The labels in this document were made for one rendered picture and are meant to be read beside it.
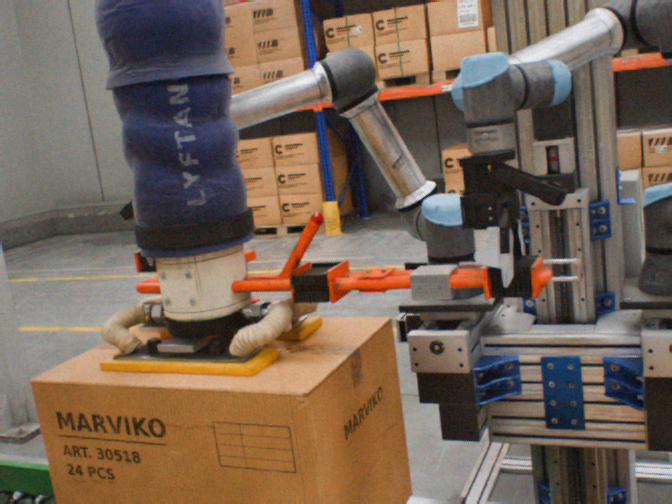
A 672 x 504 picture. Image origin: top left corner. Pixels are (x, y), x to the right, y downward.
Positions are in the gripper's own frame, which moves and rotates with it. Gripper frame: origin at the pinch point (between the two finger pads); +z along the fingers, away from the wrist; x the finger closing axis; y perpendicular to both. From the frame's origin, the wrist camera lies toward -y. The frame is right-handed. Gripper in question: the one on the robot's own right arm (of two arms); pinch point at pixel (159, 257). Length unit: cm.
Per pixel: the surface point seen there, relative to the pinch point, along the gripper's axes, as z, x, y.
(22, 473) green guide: 59, -5, -56
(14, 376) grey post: 90, 134, -214
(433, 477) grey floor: 121, 124, 19
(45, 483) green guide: 62, -5, -48
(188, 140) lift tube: -28, -34, 37
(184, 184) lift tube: -20, -35, 35
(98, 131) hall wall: -34, 804, -707
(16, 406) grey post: 107, 132, -215
